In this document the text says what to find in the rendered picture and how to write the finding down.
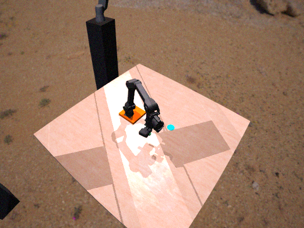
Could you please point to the cyan flat circle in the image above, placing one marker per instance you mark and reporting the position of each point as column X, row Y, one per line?
column 170, row 127

